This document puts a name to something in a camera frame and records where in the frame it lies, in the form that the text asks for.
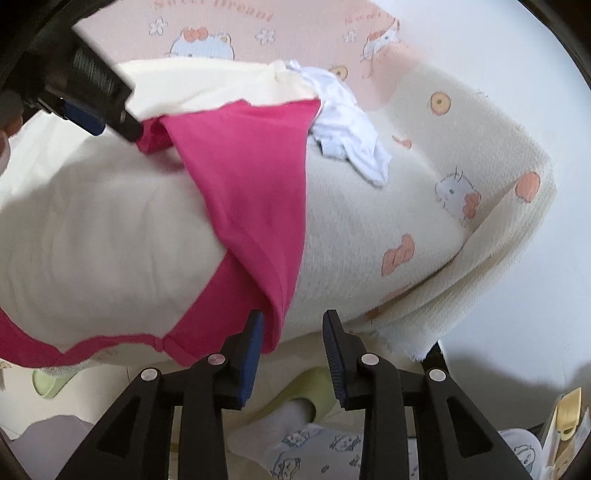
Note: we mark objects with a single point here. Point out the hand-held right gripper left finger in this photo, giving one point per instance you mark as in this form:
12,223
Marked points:
251,364

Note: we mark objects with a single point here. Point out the cat print blanket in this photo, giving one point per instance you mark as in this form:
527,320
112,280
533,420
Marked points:
415,207

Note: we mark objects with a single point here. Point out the cream and pink shirt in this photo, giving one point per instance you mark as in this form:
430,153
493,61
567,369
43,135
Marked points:
240,175

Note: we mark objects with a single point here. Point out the person's printed pajama leg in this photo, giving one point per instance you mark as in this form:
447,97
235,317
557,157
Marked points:
300,443

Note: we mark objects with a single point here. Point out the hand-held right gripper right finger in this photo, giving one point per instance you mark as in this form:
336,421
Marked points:
332,360

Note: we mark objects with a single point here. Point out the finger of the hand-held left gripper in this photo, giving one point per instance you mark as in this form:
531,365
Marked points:
129,129
83,117

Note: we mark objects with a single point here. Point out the white garment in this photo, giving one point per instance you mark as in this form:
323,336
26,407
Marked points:
341,124

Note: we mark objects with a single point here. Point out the cream plastic clip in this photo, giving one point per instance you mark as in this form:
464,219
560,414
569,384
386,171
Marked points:
568,410

